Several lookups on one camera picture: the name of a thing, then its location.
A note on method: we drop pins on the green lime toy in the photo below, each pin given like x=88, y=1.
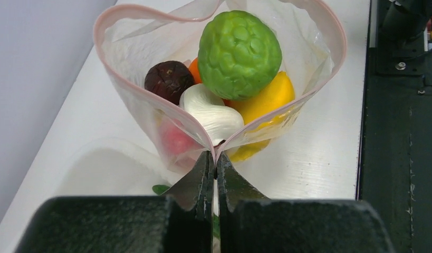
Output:
x=238, y=55

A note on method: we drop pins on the white garlic toy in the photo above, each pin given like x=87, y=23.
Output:
x=218, y=120

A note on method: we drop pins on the green cucumber toy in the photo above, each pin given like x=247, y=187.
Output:
x=159, y=189

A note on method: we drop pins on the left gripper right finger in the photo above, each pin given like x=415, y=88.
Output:
x=232, y=187

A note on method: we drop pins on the clear zip top bag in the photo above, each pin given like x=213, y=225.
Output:
x=130, y=39

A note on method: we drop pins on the dark purple plum toy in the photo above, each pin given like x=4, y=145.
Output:
x=169, y=80

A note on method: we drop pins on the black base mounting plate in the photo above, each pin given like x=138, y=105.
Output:
x=395, y=165

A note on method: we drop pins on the yellow lemon toy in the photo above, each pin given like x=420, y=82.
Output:
x=277, y=94

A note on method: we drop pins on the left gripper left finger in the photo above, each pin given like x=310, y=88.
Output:
x=194, y=192

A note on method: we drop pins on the orange toy fruit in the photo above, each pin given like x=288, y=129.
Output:
x=193, y=68

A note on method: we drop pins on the red apple toy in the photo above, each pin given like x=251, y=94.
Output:
x=173, y=140

